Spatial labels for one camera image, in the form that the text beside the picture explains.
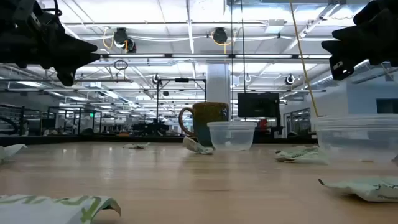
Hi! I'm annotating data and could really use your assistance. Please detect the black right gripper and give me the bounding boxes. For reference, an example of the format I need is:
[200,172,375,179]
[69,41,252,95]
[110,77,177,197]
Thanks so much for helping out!
[322,9,398,81]

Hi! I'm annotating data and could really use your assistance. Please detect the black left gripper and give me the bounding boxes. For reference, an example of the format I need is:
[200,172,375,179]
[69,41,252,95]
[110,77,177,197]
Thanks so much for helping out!
[0,21,101,87]

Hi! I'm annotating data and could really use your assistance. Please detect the clear plastic bowl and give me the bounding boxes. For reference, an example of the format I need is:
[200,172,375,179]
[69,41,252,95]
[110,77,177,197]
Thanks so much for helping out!
[207,121,257,152]
[310,113,398,164]

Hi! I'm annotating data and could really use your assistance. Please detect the green white wrapper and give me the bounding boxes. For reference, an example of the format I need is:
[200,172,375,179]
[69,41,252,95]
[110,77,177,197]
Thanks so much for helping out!
[318,176,398,203]
[275,145,324,163]
[123,142,151,149]
[182,136,215,156]
[0,144,28,165]
[0,194,122,224]

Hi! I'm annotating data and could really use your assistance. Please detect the black monitor screen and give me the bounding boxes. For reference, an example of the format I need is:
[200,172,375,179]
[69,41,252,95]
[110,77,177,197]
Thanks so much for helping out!
[238,92,280,118]

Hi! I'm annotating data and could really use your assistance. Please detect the long ceiling light bar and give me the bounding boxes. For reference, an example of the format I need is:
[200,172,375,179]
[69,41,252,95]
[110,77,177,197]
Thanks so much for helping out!
[99,53,332,60]

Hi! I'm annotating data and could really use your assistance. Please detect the white square column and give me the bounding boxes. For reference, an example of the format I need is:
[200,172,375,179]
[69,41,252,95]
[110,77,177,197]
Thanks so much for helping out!
[206,63,231,121]

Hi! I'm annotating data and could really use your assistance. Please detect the brown teal ceramic mug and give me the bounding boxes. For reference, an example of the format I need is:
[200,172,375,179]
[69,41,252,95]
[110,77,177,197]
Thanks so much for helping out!
[178,101,230,147]

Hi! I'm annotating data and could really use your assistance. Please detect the yellow hanging cable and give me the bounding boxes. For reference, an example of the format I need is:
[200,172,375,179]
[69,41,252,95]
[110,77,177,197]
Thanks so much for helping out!
[289,0,320,118]

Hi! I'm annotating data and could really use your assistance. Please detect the black ceiling cable reel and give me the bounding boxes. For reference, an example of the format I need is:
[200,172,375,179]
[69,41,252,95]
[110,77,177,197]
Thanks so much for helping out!
[113,27,137,54]
[212,27,229,45]

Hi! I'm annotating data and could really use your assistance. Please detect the black metal table frame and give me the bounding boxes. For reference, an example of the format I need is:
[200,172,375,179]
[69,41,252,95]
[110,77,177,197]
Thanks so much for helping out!
[0,134,318,146]

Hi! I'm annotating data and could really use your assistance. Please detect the black hanging cable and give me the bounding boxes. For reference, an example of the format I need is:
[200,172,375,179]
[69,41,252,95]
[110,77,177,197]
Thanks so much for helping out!
[241,0,247,94]
[229,0,234,121]

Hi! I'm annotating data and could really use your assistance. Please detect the black metal rig frame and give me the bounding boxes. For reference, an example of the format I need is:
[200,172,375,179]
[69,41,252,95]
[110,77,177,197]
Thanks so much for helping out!
[156,77,208,133]

